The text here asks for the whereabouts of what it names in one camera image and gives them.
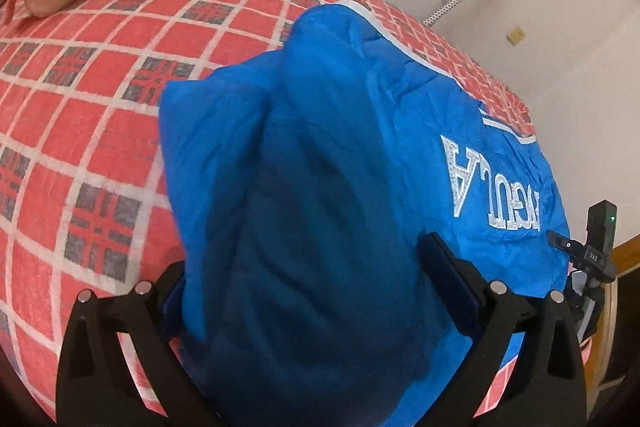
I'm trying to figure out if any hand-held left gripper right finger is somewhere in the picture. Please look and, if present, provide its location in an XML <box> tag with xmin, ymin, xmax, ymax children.
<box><xmin>419</xmin><ymin>232</ymin><xmax>587</xmax><ymax>427</ymax></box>

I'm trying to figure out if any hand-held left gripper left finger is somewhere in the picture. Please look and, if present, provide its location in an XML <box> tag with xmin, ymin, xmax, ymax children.
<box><xmin>55</xmin><ymin>259</ymin><xmax>221</xmax><ymax>427</ymax></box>

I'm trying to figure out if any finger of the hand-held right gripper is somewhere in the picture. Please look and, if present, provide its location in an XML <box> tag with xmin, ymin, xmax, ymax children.
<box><xmin>546</xmin><ymin>231</ymin><xmax>582</xmax><ymax>259</ymax></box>

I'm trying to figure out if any blue puffer jacket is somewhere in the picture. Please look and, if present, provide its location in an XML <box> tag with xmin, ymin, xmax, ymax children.
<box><xmin>159</xmin><ymin>3</ymin><xmax>573</xmax><ymax>427</ymax></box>

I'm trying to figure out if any red plaid bed blanket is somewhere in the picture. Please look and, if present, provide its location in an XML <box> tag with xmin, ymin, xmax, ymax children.
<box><xmin>0</xmin><ymin>0</ymin><xmax>601</xmax><ymax>427</ymax></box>

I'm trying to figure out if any wooden bed frame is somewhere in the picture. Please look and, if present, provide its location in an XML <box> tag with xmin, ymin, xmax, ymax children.
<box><xmin>597</xmin><ymin>277</ymin><xmax>623</xmax><ymax>388</ymax></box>

